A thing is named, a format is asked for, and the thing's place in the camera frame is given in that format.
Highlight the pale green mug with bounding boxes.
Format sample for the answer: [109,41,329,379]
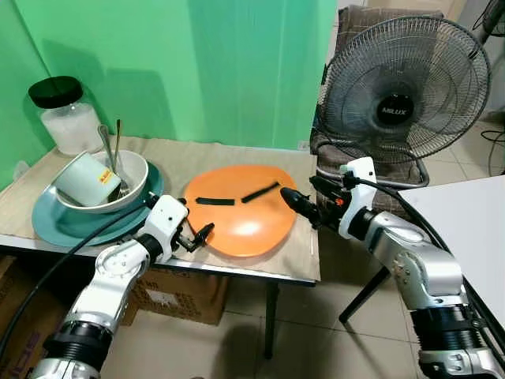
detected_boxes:
[53,152,124,208]

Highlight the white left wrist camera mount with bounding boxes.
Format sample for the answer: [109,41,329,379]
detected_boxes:
[138,194,191,255]

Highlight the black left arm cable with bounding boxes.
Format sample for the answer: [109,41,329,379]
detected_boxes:
[0,201,155,358]

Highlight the beige tablecloth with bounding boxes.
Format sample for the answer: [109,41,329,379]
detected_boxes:
[0,135,323,286]

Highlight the white table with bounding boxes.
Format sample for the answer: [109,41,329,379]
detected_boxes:
[398,174,505,323]

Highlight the plain cardboard box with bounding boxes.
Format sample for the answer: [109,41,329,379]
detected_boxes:
[0,254,53,379]

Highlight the black floor cable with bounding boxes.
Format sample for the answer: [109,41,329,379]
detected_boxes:
[480,126,505,168]

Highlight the green backdrop cloth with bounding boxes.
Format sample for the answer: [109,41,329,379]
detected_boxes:
[0,0,339,193]

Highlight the cardboard box with label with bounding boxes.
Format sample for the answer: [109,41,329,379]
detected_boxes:
[118,267,230,327]

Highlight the black jar lid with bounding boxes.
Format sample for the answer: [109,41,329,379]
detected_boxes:
[28,76,84,110]

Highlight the brown chair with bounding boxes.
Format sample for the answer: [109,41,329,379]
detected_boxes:
[310,6,432,325]

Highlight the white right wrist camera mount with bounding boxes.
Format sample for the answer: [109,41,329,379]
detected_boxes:
[337,156,380,239]

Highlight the orange plate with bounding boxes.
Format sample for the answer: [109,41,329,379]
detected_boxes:
[183,163,300,259]

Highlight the glass jar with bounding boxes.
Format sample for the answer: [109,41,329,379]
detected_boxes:
[38,99,105,156]

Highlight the metal spoon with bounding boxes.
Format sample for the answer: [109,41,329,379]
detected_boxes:
[97,124,122,178]

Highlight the teal plate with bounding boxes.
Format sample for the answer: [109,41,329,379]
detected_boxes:
[32,161,165,248]

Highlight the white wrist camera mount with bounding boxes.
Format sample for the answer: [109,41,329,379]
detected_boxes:
[138,194,191,255]
[337,156,380,239]

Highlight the white bowl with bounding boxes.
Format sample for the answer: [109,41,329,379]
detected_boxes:
[53,149,150,215]

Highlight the black electric fan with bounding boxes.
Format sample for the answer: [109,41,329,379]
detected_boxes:
[314,15,492,164]

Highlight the thin brown-handled utensil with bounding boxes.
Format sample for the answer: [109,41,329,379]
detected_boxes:
[113,118,123,173]

